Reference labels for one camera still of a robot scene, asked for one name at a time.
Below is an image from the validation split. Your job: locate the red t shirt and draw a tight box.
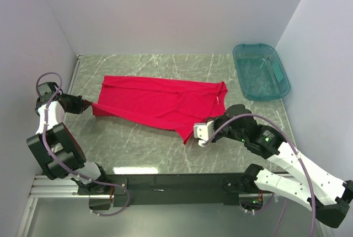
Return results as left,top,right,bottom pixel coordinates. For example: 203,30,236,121
92,76,228,144

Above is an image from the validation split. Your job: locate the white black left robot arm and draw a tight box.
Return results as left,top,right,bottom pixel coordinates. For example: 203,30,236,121
26,82,110,195

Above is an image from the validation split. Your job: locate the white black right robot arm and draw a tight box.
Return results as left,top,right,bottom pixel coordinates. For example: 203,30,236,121
194,104,352,228

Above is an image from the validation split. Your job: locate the teal plastic bin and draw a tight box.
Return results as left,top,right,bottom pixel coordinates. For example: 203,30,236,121
232,44,291,101

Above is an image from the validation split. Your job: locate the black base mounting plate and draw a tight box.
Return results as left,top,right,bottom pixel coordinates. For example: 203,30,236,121
77,173,275,211

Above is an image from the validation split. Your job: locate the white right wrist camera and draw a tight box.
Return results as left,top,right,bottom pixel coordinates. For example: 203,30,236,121
193,120,215,147

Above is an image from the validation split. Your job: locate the aluminium front rail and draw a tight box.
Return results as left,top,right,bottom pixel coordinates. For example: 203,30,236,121
29,173,321,198

